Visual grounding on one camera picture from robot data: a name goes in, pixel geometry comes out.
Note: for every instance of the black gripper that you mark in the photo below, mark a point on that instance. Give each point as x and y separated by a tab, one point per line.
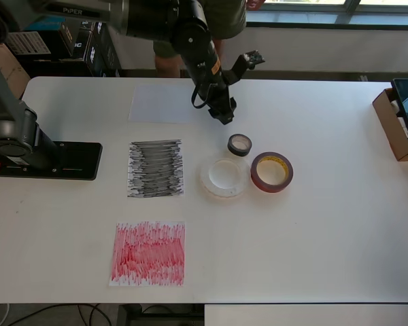
219	98

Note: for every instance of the black tape roll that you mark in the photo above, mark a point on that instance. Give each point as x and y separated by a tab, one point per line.
239	153

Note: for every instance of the white tape roll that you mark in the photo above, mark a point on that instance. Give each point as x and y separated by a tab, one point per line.
224	194

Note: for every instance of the red 3M tape roll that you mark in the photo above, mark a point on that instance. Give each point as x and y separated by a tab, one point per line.
268	186

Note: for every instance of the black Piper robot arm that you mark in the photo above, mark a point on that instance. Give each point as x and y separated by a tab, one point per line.
190	40

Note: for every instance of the person's left hand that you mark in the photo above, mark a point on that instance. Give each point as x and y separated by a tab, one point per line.
254	3

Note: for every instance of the blank white paper sheet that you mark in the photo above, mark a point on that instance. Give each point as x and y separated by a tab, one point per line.
156	103

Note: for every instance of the black scribbled paper sheet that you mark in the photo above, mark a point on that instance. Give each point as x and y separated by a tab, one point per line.
156	168

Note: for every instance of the person in green shorts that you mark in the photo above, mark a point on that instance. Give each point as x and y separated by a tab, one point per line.
228	20

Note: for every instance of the large black monitor box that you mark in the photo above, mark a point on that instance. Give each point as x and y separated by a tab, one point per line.
105	57

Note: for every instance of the small black monitor box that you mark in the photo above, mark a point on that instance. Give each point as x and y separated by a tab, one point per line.
81	47

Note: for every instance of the red scribbled paper sheet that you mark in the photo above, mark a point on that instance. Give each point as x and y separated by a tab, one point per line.
149	254

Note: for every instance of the open brown cardboard box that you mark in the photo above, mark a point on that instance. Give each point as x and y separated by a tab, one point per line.
386	125

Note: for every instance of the small white object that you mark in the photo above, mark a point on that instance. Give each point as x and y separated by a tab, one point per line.
395	108

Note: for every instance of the black box with white label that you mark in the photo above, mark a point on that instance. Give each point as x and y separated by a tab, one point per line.
30	42

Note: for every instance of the wrist camera board on bracket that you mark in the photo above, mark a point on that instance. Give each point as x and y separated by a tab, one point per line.
255	57

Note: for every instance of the small grey wall fixture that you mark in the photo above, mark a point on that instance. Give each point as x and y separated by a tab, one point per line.
364	78

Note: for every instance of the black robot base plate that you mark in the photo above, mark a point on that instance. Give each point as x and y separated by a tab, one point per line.
78	159

